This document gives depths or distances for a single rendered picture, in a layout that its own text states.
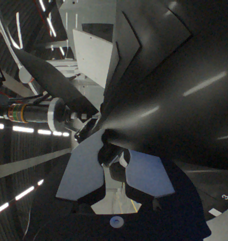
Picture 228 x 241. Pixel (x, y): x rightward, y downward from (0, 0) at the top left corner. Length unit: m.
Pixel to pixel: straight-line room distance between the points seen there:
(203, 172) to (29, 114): 0.36
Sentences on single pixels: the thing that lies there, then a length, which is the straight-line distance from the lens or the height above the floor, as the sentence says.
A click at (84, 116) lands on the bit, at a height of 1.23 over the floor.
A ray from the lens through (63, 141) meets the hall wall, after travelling 12.97.
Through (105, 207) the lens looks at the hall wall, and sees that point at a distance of 14.45.
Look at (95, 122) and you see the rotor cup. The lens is 0.29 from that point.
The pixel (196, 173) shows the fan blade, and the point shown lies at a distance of 0.27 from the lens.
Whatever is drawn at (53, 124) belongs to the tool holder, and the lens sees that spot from 0.24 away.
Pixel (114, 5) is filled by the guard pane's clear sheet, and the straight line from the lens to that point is 0.85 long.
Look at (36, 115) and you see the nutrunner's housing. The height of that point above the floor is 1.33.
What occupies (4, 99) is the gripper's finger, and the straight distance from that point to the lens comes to 0.37.
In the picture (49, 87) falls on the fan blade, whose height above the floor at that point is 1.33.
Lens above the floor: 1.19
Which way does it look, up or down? 3 degrees down
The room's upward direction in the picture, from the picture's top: 87 degrees counter-clockwise
